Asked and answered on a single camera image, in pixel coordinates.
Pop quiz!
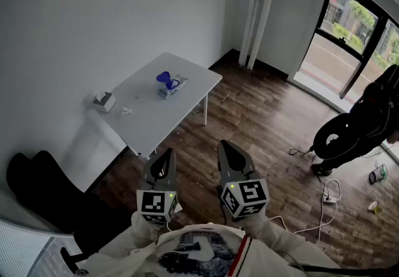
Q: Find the frosted glass partition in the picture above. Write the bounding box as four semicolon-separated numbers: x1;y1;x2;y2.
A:
0;218;63;277

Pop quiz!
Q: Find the black office chair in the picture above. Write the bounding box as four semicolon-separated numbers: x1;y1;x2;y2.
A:
6;150;133;274

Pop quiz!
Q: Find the white wall pipe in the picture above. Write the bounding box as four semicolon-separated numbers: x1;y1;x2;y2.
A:
248;0;281;70
238;0;266;66

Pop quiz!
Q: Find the grey-topped white tissue box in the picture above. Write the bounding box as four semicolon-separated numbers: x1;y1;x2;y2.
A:
92;90;117;114

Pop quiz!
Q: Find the clear plastic packet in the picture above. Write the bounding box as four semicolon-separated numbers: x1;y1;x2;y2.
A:
155;71;190;100

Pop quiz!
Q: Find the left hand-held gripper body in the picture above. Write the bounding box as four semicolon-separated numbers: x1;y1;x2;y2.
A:
136;182;183;226

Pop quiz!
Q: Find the black floor cable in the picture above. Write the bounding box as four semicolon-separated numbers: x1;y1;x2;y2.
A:
288;147;329;197

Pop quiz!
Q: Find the white table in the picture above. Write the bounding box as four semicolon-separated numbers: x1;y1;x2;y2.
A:
86;52;223;158

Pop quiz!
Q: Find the person's right forearm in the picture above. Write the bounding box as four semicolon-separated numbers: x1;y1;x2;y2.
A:
241;215;300;248

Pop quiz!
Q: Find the white printed sweatshirt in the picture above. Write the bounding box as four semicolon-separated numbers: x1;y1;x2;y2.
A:
74;222;340;277

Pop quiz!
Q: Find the black-framed window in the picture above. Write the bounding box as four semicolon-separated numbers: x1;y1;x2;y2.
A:
294;0;399;108

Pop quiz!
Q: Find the small waste bin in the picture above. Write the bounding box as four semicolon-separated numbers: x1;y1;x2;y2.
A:
368;163;388;185

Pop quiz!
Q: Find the long white cable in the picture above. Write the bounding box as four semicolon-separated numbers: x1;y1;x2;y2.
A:
269;201;339;244

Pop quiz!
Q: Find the black shoulder strap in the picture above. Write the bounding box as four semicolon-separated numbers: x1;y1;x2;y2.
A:
299;264;399;274

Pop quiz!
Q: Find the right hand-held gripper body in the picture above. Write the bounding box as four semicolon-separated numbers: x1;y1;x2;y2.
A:
220;177;271;222

